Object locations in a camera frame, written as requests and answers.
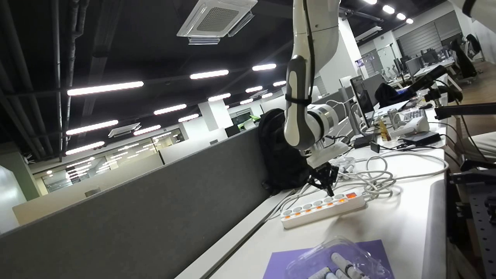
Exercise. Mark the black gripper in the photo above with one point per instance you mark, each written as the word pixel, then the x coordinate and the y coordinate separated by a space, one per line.
pixel 324 177

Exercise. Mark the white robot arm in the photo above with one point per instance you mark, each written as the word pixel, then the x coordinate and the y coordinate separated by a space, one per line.
pixel 307 124

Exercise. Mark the white power strip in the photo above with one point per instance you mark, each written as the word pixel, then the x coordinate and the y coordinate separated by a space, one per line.
pixel 324 208

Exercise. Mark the black backpack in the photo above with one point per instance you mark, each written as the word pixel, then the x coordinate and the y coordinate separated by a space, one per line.
pixel 285 166

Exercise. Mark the clear bag of adapters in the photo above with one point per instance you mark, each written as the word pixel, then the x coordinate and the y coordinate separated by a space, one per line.
pixel 340 261

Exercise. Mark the purple paper sheet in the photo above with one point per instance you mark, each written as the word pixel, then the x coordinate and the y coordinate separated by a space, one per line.
pixel 279 261

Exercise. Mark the grey desk partition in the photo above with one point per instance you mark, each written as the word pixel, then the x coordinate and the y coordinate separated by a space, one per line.
pixel 151 227

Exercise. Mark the ceiling air conditioner unit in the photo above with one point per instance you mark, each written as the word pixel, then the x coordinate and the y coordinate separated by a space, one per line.
pixel 211 21

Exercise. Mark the black camera stand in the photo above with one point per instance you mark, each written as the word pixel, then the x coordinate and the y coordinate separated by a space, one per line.
pixel 448 98

